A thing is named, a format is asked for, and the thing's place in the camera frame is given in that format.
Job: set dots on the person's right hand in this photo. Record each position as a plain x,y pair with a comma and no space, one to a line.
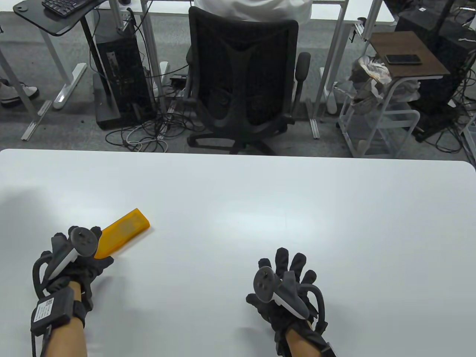
286,260

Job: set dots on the black keyboard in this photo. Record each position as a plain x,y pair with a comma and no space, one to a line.
63,6

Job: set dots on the black smartphone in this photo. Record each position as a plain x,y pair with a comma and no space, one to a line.
403,59

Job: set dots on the white desk leg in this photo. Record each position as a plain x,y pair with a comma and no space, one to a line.
70,85
35,121

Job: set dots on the white plastic bag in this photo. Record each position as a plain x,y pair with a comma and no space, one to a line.
407,89

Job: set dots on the person's left forearm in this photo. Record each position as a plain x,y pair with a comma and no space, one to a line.
63,342

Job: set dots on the white metal cart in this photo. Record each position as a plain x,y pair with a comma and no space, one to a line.
394,113

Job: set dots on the black mesh office chair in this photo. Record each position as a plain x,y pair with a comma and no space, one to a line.
241,74

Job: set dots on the black equipment box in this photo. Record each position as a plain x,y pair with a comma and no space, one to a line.
457,41

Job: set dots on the grey white hand controller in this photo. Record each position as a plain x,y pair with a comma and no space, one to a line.
83,241
264,284

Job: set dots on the person's right forearm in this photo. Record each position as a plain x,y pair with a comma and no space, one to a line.
301,346

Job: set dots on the black computer tower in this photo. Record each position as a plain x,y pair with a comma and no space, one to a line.
122,70

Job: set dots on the black wrist sensor box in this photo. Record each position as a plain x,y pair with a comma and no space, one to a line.
50,310
327,347

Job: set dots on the black power adapter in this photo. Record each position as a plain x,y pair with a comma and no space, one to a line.
178,79

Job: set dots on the person's left hand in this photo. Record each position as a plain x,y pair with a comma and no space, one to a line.
83,269

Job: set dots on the orange pen case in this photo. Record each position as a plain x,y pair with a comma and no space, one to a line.
126,227

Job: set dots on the black standing desk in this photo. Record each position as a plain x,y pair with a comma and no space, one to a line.
37,20

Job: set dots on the brown side table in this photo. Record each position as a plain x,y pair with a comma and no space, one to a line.
409,44

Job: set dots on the white desk with metal legs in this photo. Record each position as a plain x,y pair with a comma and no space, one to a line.
353,13

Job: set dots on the crumpled grey plastic bag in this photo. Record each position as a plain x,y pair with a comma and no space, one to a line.
372,68

